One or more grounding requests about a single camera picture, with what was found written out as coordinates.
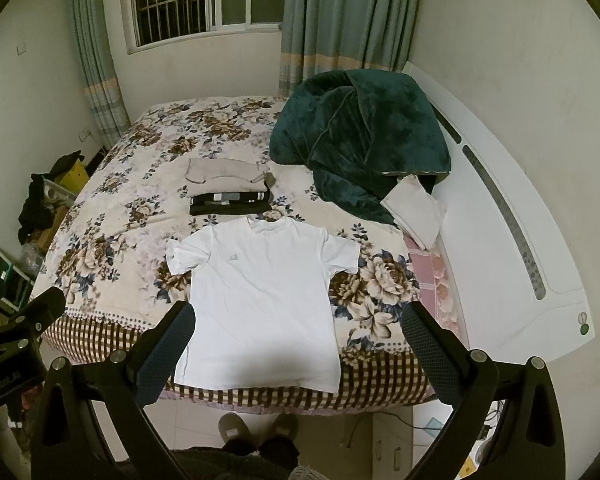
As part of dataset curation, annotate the yellow box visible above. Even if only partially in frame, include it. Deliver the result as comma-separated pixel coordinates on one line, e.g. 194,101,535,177
55,158,90,195

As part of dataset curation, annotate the green curtain left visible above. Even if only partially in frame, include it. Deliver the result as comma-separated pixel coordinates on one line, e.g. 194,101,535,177
68,0,130,148

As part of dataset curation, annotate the folded beige garment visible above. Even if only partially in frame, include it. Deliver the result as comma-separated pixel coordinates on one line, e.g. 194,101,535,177
185,158,270,184

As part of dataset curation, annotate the black clothes pile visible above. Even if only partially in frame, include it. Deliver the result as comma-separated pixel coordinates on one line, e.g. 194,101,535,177
17,174,56,245

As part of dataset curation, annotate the floral bed blanket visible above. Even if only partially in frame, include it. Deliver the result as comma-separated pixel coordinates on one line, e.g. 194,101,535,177
34,96,458,415

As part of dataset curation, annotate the white t-shirt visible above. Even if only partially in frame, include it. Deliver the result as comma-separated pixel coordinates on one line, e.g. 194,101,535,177
166,217,360,393

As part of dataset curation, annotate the white pillow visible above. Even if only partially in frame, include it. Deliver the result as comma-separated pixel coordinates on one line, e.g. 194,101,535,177
380,176,446,250

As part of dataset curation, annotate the folded black garment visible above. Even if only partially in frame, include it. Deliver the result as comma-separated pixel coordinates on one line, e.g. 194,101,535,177
187,174,272,216

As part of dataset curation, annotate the green crate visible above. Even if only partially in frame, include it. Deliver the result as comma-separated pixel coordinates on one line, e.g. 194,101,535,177
0,248,33,314

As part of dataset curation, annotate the green curtain right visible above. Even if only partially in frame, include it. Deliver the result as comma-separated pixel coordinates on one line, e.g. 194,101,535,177
278,0,419,96

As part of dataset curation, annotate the right grey slipper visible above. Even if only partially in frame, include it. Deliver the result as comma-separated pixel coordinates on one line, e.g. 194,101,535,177
270,413,299,442

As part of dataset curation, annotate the dark green plush blanket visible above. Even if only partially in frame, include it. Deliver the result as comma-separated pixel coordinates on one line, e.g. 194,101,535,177
270,70,452,224

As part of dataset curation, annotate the grey slipper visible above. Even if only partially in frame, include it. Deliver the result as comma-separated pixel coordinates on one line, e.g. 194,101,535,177
218,413,253,448
270,413,299,442

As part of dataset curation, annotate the white headboard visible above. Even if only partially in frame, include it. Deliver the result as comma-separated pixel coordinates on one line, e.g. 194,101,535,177
404,63,595,363

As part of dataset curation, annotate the green curtain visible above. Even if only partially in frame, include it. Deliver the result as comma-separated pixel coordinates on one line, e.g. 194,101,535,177
68,0,130,148
278,0,419,96

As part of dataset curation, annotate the left grey slipper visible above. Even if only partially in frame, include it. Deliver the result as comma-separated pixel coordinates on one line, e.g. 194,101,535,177
218,413,253,448

